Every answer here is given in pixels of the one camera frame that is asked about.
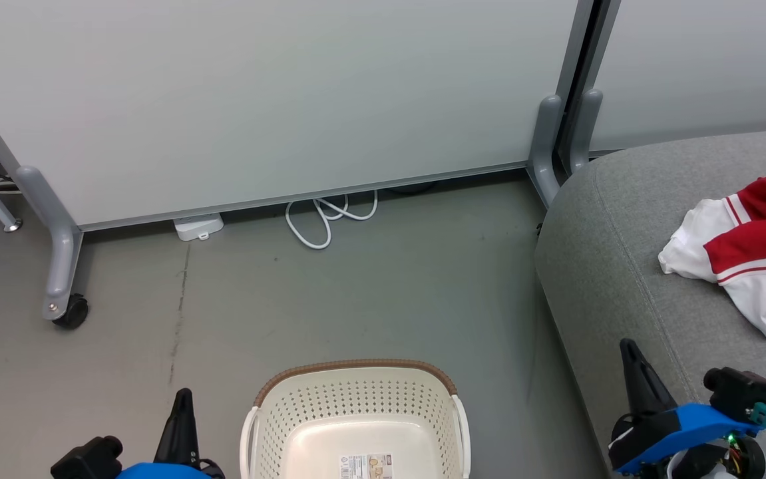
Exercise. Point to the long grey partition foot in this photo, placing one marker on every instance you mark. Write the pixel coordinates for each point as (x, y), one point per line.
(60, 253)

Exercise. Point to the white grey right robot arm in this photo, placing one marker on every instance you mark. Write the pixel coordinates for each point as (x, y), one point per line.
(673, 468)

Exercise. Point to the white power adapter box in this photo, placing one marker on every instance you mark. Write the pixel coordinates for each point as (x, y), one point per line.
(198, 227)

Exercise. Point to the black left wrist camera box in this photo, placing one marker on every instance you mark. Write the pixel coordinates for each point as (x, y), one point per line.
(86, 459)

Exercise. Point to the printed basket sticker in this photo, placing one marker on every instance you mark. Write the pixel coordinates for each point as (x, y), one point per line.
(366, 467)

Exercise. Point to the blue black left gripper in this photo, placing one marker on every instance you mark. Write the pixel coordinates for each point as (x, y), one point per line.
(170, 471)

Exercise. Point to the grey fabric sofa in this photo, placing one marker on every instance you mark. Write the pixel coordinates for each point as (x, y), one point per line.
(622, 266)

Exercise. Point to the narrow white partition panel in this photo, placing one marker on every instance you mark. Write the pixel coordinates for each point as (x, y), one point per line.
(702, 60)

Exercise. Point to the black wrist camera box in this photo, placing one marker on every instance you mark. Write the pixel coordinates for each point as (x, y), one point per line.
(742, 392)
(86, 459)

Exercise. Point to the cream perforated laundry basket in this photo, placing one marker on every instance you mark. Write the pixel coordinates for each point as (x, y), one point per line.
(356, 406)

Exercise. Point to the wide white partition panel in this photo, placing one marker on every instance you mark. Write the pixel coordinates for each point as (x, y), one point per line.
(256, 86)

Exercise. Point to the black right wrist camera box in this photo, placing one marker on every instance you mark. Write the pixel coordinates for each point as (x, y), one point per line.
(742, 392)

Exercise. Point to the black caster wheel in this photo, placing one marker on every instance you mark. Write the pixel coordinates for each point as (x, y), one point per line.
(73, 313)

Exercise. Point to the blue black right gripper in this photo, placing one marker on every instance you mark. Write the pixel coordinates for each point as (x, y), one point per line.
(682, 429)

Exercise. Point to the short grey partition foot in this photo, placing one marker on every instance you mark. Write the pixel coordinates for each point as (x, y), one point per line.
(544, 146)
(584, 130)

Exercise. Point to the red and white shirt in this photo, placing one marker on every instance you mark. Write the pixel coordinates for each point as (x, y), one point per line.
(755, 246)

